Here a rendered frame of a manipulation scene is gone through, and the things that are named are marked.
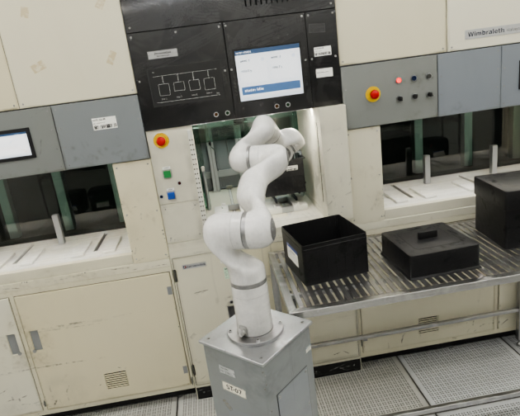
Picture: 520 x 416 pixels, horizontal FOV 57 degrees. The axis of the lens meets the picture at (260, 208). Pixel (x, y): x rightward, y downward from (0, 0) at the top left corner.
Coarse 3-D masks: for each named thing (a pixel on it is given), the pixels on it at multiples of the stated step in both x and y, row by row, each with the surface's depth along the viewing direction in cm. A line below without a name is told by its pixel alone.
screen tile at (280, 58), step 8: (272, 56) 204; (280, 56) 205; (288, 56) 205; (296, 56) 205; (272, 64) 205; (296, 64) 206; (272, 72) 206; (280, 72) 206; (288, 72) 207; (296, 72) 207
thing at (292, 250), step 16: (304, 224) 211; (320, 224) 213; (336, 224) 215; (352, 224) 200; (288, 240) 200; (304, 240) 213; (320, 240) 215; (336, 240) 186; (352, 240) 188; (288, 256) 205; (304, 256) 184; (320, 256) 186; (336, 256) 188; (352, 256) 190; (304, 272) 187; (320, 272) 188; (336, 272) 190; (352, 272) 192
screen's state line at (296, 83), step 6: (264, 84) 207; (270, 84) 207; (276, 84) 208; (282, 84) 208; (288, 84) 208; (294, 84) 209; (246, 90) 207; (252, 90) 207; (258, 90) 208; (264, 90) 208; (270, 90) 208; (276, 90) 208
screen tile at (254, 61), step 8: (256, 56) 203; (240, 64) 204; (248, 64) 204; (256, 64) 204; (264, 64) 205; (240, 72) 205; (264, 72) 206; (248, 80) 206; (256, 80) 206; (264, 80) 207
